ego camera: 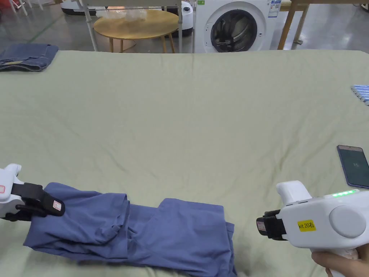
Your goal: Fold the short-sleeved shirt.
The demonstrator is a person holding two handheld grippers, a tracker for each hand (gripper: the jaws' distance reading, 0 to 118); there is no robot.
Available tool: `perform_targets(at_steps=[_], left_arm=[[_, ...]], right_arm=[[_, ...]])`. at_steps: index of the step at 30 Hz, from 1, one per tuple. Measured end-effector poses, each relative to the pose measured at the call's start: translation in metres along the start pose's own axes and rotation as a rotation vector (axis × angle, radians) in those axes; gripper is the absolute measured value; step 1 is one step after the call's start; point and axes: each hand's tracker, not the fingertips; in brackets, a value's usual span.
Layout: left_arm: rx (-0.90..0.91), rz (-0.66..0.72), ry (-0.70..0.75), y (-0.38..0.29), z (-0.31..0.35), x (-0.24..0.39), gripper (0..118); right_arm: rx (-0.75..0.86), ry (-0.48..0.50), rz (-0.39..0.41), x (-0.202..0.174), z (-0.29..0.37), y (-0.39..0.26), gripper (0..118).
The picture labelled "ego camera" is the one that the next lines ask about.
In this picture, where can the white rounded appliance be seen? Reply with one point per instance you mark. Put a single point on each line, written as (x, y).
(186, 20)

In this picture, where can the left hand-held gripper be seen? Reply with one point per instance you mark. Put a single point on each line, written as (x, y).
(8, 187)

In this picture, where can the row of blue batteries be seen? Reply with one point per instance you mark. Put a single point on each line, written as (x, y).
(362, 93)

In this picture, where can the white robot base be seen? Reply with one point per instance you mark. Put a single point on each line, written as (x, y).
(77, 7)

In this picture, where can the blue garment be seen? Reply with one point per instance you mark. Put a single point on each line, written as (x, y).
(161, 230)

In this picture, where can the white washing machine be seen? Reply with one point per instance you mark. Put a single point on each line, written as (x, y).
(233, 20)

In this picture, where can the person's right hand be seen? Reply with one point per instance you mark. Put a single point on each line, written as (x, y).
(340, 264)

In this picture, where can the folded denim jeans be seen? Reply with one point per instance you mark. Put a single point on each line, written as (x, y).
(27, 56)

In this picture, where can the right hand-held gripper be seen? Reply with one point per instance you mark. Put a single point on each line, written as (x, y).
(331, 219)

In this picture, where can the dark smartphone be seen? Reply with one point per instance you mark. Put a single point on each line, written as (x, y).
(356, 167)

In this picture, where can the bed with pale green sheet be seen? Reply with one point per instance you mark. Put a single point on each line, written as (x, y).
(184, 121)

